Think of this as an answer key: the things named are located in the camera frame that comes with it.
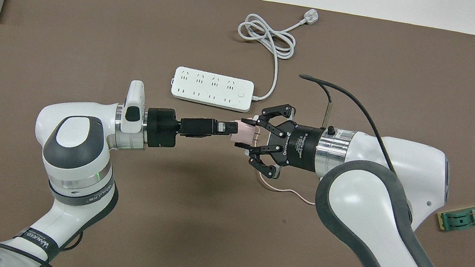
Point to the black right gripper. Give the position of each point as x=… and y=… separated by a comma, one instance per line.
x=301, y=147

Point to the brown table mat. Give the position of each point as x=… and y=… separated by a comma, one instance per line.
x=205, y=223

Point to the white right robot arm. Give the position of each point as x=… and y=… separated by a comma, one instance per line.
x=402, y=163

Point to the pink charger adapter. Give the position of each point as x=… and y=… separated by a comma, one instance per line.
x=244, y=133

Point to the green knife switch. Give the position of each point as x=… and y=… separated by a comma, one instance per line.
x=462, y=219

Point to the white three-pin plug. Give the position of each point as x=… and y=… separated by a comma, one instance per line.
x=310, y=17

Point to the white power strip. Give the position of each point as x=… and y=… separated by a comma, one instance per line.
x=211, y=89

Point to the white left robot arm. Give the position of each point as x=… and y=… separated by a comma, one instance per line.
x=51, y=120

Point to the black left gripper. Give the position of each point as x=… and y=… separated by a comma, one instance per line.
x=163, y=127

